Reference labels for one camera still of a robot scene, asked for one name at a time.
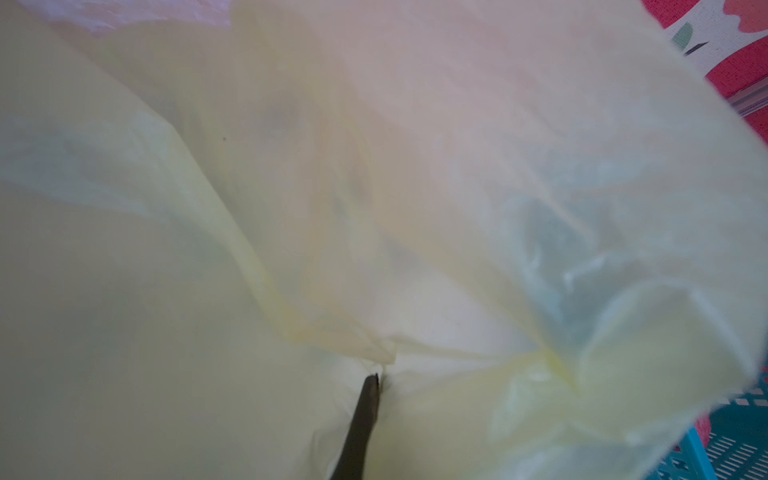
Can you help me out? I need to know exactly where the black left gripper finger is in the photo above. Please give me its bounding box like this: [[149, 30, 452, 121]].
[[330, 374, 381, 480]]

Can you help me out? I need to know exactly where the teal plastic mesh basket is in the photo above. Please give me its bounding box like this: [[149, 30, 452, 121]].
[[648, 368, 767, 480]]

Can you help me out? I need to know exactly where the aluminium right rear corner post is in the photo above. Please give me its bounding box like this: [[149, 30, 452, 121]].
[[728, 78, 768, 117]]

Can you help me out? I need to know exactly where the yellow translucent plastic bag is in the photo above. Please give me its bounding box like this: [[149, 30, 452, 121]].
[[1, 1, 767, 479]]

